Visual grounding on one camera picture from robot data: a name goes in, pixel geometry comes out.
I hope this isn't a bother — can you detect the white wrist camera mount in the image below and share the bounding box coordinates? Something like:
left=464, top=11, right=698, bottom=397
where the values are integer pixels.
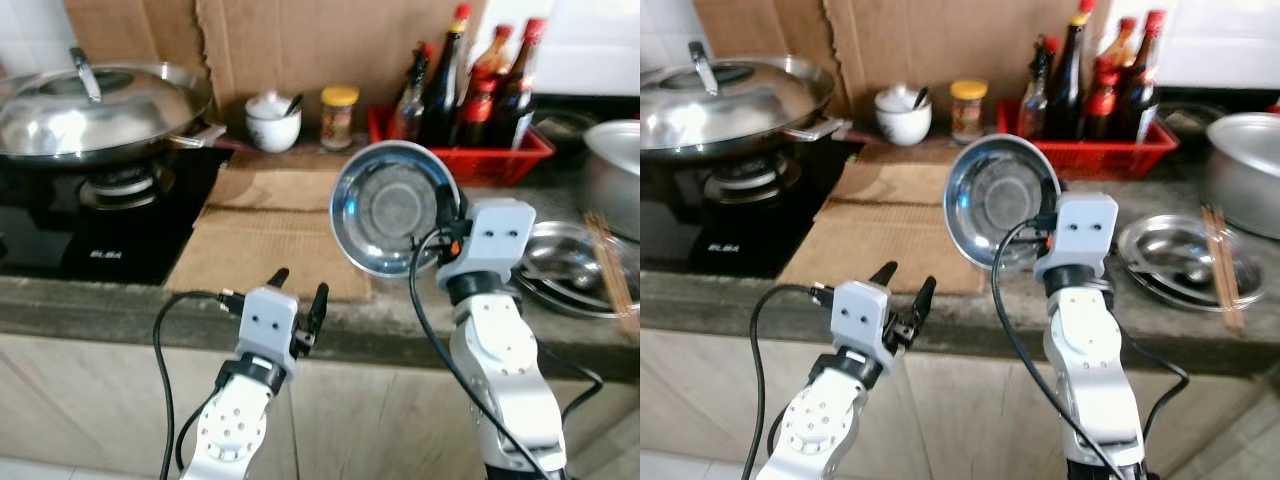
left=1035, top=192, right=1119, bottom=281
left=237, top=285, right=299, bottom=366
left=830, top=280, right=893, bottom=361
left=437, top=198, right=536, bottom=291

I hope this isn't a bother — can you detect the brown cardboard counter sheet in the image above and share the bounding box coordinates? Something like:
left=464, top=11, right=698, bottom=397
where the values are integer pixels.
left=815, top=145, right=966, bottom=206
left=165, top=205, right=376, bottom=301
left=205, top=150, right=351, bottom=213
left=778, top=200, right=991, bottom=296

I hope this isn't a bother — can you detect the stainless steel bowl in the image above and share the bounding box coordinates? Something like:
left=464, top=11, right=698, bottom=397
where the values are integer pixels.
left=1130, top=222, right=1236, bottom=293
left=522, top=228, right=626, bottom=301

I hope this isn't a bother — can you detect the red label sauce bottle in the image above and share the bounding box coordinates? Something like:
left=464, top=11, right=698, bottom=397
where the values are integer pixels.
left=455, top=78, right=501, bottom=149
left=1085, top=68, right=1126, bottom=141

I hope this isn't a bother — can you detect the white ceramic condiment pot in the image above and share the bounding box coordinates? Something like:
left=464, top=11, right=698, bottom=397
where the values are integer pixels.
left=245, top=90, right=303, bottom=153
left=875, top=83, right=933, bottom=147

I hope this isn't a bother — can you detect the grey aluminium cooking pot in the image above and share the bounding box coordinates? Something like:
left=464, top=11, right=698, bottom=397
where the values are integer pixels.
left=1205, top=112, right=1280, bottom=241
left=578, top=120, right=641, bottom=241

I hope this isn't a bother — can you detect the light wood cabinet door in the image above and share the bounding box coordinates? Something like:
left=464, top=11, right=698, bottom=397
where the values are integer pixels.
left=920, top=345, right=1280, bottom=480
left=0, top=332, right=351, bottom=476
left=340, top=350, right=641, bottom=480
left=640, top=330, right=931, bottom=471

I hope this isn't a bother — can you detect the amber sauce bottle red cap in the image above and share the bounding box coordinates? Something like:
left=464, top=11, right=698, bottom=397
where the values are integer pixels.
left=1095, top=17, right=1141, bottom=86
left=467, top=22, right=514, bottom=96

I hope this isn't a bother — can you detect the large steel wok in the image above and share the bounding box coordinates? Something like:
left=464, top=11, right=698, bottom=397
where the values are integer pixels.
left=0, top=62, right=229, bottom=166
left=640, top=55, right=853, bottom=161

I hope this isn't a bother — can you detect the red plastic basket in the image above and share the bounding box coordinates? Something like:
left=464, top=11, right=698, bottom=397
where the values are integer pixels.
left=998, top=98, right=1181, bottom=181
left=367, top=105, right=556, bottom=188

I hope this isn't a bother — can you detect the wooden chopstick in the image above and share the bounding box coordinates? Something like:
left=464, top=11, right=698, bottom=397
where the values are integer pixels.
left=585, top=210, right=635, bottom=334
left=1207, top=206, right=1246, bottom=331
left=589, top=211, right=639, bottom=336
left=1203, top=205, right=1242, bottom=330

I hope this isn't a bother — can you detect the large steel wok lid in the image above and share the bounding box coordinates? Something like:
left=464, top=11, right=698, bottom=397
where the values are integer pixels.
left=0, top=47, right=206, bottom=159
left=640, top=40, right=801, bottom=151

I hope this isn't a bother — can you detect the tall dark bottle red cap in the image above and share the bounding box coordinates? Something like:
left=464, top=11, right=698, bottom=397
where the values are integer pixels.
left=495, top=18, right=546, bottom=149
left=1120, top=10, right=1171, bottom=141

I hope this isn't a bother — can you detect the glass jar yellow lid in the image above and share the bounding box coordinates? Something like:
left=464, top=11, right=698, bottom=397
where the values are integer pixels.
left=950, top=79, right=989, bottom=144
left=320, top=85, right=359, bottom=151

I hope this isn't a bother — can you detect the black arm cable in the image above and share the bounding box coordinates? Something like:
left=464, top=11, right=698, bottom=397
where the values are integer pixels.
left=742, top=285, right=839, bottom=480
left=990, top=220, right=1191, bottom=480
left=152, top=290, right=246, bottom=480
left=408, top=228, right=606, bottom=480

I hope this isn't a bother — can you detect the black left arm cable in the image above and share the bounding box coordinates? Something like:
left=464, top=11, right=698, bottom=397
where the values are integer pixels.
left=152, top=290, right=246, bottom=480
left=742, top=285, right=839, bottom=480

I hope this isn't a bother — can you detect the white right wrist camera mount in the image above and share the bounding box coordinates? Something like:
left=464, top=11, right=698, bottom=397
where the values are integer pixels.
left=437, top=198, right=536, bottom=291
left=1035, top=192, right=1119, bottom=281

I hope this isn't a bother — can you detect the small dark sauce bottle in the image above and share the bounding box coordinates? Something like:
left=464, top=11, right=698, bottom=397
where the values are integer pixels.
left=393, top=42, right=436, bottom=141
left=1022, top=35, right=1063, bottom=139

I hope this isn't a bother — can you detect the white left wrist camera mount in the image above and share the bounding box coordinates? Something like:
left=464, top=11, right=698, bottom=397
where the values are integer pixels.
left=237, top=285, right=299, bottom=366
left=830, top=280, right=893, bottom=361

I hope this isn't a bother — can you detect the black glass gas stove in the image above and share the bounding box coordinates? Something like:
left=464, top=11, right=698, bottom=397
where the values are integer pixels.
left=640, top=140, right=866, bottom=279
left=0, top=145, right=233, bottom=286

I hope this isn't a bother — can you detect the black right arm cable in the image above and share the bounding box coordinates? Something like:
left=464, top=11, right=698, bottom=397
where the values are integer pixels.
left=990, top=220, right=1191, bottom=480
left=408, top=228, right=606, bottom=480

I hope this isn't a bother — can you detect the small dark bowl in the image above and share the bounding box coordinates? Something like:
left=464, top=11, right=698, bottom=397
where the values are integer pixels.
left=535, top=108, right=601, bottom=161
left=1165, top=100, right=1216, bottom=141

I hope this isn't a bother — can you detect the round stainless steel plate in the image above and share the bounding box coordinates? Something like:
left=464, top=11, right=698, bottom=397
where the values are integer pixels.
left=329, top=140, right=463, bottom=279
left=512, top=220, right=641, bottom=321
left=1117, top=213, right=1266, bottom=311
left=943, top=133, right=1063, bottom=271

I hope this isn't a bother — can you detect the dark bottle yellow neck band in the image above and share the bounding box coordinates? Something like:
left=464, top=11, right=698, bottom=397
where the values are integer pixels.
left=1048, top=0, right=1099, bottom=141
left=420, top=3, right=474, bottom=146

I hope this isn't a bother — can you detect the brown cardboard wall sheet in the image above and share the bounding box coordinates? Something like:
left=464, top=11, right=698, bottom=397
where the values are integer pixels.
left=195, top=0, right=486, bottom=111
left=825, top=0, right=1111, bottom=106
left=693, top=0, right=836, bottom=63
left=65, top=0, right=206, bottom=71

